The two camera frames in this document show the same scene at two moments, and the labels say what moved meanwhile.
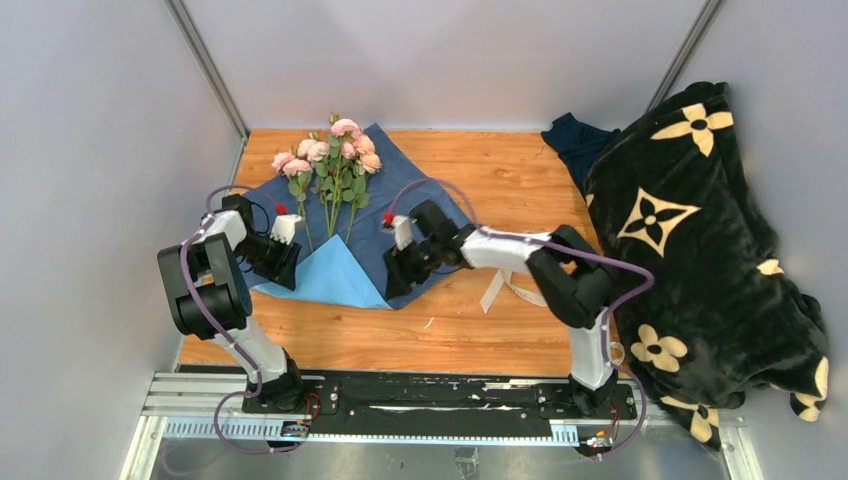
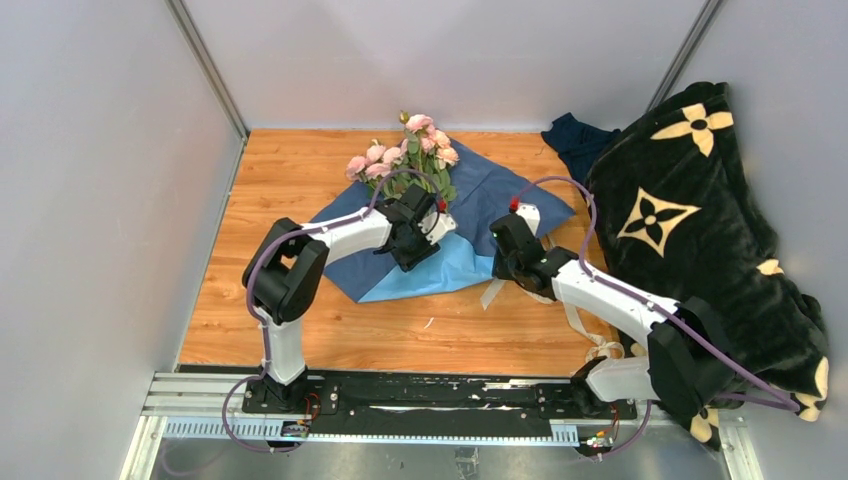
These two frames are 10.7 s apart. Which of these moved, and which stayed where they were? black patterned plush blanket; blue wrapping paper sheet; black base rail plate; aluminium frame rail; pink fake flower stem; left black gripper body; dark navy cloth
Moved: blue wrapping paper sheet; left black gripper body; pink fake flower stem
Stayed: dark navy cloth; black base rail plate; aluminium frame rail; black patterned plush blanket
